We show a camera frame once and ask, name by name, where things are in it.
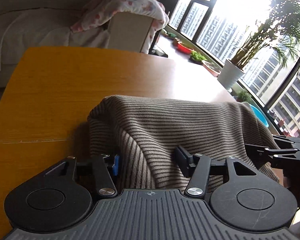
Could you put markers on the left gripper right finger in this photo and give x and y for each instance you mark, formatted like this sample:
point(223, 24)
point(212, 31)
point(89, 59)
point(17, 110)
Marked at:
point(196, 167)

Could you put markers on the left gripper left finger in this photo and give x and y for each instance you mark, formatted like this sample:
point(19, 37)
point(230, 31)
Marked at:
point(103, 172)

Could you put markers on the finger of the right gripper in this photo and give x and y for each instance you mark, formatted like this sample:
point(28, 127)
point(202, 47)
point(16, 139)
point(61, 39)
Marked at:
point(259, 154)

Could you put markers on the striped brown knit sweater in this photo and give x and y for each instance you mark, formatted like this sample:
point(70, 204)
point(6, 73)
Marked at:
point(144, 132)

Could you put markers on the turquoise plastic basin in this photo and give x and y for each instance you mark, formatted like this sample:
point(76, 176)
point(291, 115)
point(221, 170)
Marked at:
point(259, 115)

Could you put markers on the small potted green plant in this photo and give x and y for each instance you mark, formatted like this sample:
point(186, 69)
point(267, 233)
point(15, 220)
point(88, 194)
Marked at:
point(244, 96)

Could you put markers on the pink plant pot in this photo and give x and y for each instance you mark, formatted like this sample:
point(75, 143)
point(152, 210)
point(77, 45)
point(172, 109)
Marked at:
point(210, 67)

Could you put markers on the green leafy plant tray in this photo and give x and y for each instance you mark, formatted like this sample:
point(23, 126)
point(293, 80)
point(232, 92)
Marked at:
point(197, 58)

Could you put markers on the red plant bowl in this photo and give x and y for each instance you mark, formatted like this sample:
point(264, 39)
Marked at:
point(183, 48)

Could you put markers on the white pot palm plant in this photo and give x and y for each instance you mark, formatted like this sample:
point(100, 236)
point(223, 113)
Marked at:
point(279, 32)

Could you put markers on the floral pink blanket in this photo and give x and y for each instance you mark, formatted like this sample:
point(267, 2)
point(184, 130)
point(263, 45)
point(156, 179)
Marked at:
point(98, 12)

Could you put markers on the beige sofa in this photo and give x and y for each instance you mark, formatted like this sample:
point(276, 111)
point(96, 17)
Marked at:
point(36, 23)

